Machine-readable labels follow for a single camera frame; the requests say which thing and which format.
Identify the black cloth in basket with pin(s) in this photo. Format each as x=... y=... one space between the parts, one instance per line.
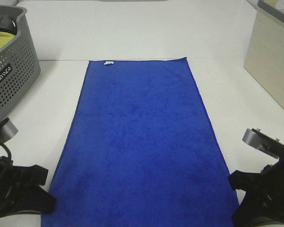
x=7 y=25

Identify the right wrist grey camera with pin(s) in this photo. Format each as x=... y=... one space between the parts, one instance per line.
x=258 y=140

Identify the beige storage bin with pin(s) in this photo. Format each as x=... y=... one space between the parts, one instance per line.
x=265 y=55

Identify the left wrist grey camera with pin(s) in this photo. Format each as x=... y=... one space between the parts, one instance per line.
x=7 y=130

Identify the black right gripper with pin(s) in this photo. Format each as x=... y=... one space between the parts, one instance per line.
x=269 y=209

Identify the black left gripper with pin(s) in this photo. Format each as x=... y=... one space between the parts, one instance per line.
x=28 y=199

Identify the blue towel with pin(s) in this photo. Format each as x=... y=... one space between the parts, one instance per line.
x=141 y=152

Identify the grey perforated laundry basket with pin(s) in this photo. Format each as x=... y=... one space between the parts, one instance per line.
x=19 y=65

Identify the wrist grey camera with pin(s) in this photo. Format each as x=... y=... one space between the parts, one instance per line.
x=7 y=130
x=258 y=140

